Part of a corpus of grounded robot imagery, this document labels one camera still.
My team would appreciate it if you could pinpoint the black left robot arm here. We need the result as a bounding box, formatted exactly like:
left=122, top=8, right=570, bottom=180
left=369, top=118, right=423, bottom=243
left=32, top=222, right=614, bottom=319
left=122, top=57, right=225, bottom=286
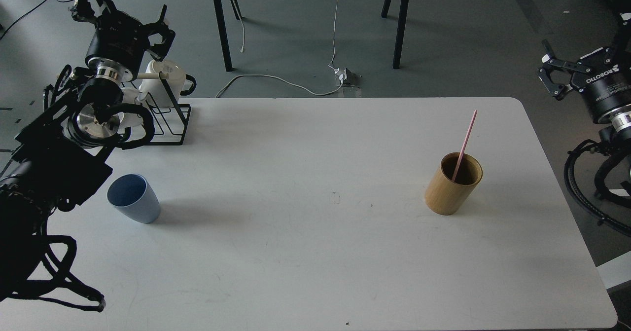
left=0, top=0, right=175, bottom=312

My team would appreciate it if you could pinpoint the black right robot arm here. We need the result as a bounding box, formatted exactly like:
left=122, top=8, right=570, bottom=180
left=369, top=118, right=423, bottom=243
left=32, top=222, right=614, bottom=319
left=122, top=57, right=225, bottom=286
left=537, top=12, right=631, bottom=236

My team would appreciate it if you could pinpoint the bamboo cylinder holder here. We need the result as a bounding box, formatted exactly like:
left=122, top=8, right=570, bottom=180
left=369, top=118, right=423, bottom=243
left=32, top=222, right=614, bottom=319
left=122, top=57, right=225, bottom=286
left=424, top=152, right=483, bottom=216

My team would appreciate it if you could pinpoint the black wire mug rack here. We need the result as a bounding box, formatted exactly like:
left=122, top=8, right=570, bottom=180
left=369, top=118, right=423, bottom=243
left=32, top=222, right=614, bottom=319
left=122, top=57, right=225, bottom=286
left=137, top=71, right=192, bottom=146

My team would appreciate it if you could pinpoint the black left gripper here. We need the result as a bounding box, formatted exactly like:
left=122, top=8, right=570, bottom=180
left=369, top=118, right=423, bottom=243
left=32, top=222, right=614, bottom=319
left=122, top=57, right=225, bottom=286
left=70, top=0, right=175, bottom=81

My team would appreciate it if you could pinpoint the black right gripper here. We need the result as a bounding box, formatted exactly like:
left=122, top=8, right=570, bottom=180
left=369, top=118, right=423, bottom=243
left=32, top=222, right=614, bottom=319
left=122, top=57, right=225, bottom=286
left=537, top=13, right=631, bottom=124

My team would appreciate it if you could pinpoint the black table leg right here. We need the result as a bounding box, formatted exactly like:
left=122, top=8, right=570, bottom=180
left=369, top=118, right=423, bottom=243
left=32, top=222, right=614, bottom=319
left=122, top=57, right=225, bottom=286
left=381, top=0, right=410, bottom=70

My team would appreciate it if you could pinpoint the floor power socket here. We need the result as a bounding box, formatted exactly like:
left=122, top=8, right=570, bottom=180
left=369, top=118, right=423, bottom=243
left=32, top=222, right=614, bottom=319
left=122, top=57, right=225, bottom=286
left=334, top=67, right=360, bottom=87

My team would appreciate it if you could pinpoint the black table leg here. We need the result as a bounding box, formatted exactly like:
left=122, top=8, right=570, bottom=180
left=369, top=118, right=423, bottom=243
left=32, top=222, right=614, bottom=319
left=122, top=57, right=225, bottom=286
left=212, top=0, right=243, bottom=72
left=381, top=0, right=410, bottom=70

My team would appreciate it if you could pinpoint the white mug upper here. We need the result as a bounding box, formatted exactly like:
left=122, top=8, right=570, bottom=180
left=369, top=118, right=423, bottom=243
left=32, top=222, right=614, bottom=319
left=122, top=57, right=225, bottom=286
left=139, top=59, right=197, bottom=108

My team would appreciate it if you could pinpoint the blue plastic cup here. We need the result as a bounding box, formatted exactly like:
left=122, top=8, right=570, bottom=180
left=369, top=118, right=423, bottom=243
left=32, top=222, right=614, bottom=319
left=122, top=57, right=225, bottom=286
left=106, top=174, right=161, bottom=224

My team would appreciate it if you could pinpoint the white floor cable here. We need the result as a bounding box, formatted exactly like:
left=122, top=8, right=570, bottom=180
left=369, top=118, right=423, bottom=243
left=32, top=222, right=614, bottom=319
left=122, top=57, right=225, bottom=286
left=215, top=0, right=346, bottom=99

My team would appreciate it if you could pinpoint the black table leg left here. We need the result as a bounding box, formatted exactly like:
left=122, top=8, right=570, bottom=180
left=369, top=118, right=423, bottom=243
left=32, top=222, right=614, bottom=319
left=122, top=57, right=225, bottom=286
left=212, top=0, right=243, bottom=72

